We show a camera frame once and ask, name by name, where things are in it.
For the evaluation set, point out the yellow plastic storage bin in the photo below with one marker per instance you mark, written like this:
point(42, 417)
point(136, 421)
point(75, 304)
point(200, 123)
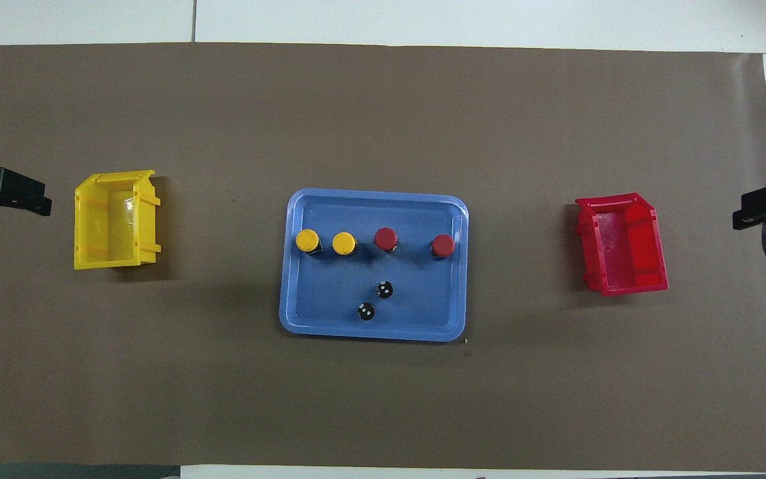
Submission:
point(114, 226)

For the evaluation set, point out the red plastic storage bin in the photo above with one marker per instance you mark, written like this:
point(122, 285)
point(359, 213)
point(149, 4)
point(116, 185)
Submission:
point(622, 253)

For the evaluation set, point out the blue plastic tray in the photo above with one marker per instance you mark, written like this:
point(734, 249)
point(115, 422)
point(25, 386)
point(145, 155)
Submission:
point(423, 313)

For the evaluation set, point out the brown paper table mat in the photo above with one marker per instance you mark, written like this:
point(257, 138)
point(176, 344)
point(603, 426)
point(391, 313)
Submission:
point(383, 399)

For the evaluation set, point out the yellow push button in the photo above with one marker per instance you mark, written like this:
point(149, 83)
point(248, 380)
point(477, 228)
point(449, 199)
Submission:
point(344, 243)
point(307, 240)

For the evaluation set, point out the black cylindrical capacitor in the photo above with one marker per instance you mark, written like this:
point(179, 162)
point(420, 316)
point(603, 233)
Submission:
point(384, 289)
point(366, 311)

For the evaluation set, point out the red push button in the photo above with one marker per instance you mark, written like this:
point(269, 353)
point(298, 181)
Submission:
point(443, 245)
point(385, 238)

